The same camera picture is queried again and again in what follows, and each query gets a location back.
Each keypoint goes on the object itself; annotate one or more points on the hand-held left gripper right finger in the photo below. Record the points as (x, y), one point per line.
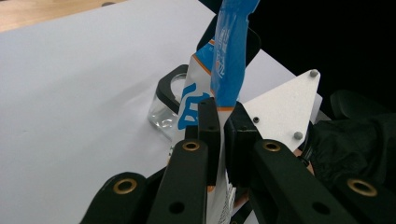
(280, 180)

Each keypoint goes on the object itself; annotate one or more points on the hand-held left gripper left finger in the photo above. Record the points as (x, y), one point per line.
(186, 174)

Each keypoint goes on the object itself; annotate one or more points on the blue and white pouch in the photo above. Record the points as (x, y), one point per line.
(229, 62)

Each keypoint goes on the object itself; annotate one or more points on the white table cloth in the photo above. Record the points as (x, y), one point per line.
(77, 93)

